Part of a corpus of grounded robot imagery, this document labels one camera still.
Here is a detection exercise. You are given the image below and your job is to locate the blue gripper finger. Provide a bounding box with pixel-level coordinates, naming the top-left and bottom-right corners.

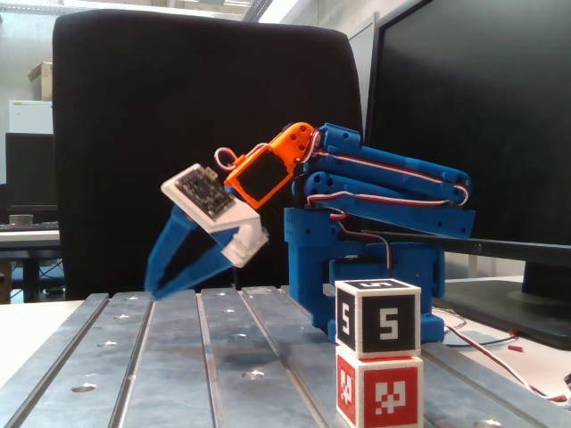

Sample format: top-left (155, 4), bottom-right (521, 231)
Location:
top-left (155, 246), bottom-right (234, 300)
top-left (144, 208), bottom-right (198, 298)

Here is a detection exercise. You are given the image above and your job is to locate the black cube number five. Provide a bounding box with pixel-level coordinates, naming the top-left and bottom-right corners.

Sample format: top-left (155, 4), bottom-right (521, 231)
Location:
top-left (334, 278), bottom-right (423, 360)

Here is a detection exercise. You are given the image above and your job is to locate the red cube white marker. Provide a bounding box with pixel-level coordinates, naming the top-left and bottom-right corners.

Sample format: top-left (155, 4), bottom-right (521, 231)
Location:
top-left (335, 346), bottom-right (425, 428)

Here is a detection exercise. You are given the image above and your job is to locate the dark keyboard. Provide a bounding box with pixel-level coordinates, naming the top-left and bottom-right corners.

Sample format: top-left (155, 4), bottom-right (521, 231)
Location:
top-left (0, 221), bottom-right (60, 231)

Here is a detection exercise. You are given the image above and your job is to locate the grey background desk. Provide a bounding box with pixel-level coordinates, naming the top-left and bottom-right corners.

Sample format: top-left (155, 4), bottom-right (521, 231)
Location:
top-left (0, 229), bottom-right (62, 304)

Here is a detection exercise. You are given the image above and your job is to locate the small black background monitor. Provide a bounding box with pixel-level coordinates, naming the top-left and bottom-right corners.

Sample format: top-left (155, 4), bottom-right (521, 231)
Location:
top-left (4, 132), bottom-right (58, 223)

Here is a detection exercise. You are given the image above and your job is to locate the white cabinet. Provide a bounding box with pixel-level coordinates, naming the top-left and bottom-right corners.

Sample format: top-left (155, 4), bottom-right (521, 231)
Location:
top-left (8, 100), bottom-right (54, 135)

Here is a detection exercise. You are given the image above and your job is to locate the brown cardboard box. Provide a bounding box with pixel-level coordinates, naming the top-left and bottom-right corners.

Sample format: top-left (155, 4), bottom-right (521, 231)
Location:
top-left (27, 61), bottom-right (54, 102)

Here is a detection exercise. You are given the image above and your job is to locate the grey partition panel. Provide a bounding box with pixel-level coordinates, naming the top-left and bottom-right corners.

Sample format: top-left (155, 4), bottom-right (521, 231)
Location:
top-left (348, 11), bottom-right (381, 135)

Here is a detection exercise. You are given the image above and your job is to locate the large black Dell monitor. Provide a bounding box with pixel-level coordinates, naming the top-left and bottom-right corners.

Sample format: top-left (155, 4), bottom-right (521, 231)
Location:
top-left (360, 0), bottom-right (571, 351)

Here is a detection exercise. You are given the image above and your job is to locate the white camera mount circuit board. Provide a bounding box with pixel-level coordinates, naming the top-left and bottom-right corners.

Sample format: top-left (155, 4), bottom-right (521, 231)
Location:
top-left (160, 162), bottom-right (270, 269)

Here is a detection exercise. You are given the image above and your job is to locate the aluminium slotted base plate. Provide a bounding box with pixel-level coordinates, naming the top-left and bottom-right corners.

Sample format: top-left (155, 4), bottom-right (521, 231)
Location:
top-left (0, 284), bottom-right (554, 428)

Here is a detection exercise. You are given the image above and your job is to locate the red white wire bundle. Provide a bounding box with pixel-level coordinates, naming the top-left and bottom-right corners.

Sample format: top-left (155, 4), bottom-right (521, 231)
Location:
top-left (439, 309), bottom-right (571, 402)

